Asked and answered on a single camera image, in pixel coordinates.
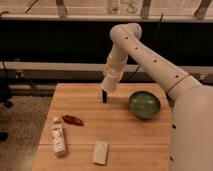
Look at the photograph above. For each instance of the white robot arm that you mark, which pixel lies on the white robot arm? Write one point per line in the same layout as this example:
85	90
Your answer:
192	122

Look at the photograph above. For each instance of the green ceramic bowl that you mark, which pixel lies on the green ceramic bowl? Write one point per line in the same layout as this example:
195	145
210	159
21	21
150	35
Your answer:
144	105

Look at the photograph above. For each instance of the dark red leaf-shaped object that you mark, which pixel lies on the dark red leaf-shaped object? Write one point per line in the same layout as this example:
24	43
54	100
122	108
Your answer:
72	120

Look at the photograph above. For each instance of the white rectangular block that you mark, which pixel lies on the white rectangular block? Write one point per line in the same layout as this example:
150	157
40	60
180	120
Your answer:
100	152

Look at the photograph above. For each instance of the white plastic bottle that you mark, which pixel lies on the white plastic bottle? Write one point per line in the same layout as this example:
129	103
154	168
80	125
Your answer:
58	138

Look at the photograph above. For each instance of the black chair base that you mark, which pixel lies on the black chair base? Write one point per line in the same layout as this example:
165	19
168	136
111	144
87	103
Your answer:
5	96

